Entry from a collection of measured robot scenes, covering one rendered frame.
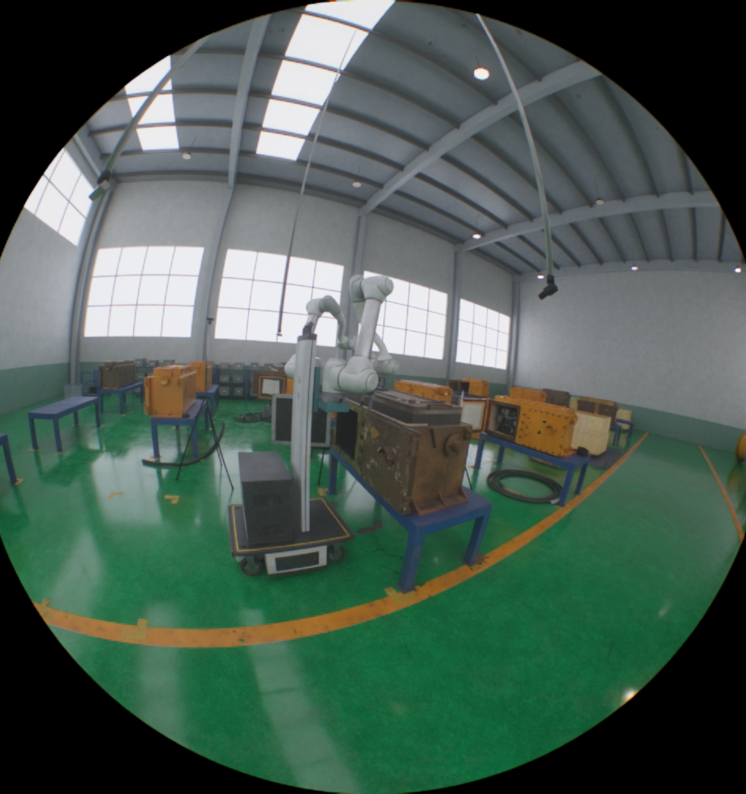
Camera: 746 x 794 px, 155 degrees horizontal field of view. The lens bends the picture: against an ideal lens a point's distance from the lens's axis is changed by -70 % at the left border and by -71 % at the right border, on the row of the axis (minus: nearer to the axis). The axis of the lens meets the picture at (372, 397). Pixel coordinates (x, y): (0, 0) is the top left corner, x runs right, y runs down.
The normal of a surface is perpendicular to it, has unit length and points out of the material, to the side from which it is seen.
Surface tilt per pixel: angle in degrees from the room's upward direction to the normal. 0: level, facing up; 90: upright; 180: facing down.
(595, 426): 90
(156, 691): 0
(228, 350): 90
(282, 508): 90
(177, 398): 90
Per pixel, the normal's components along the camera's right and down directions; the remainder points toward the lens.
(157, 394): 0.46, 0.15
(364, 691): 0.09, -0.99
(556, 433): -0.89, -0.02
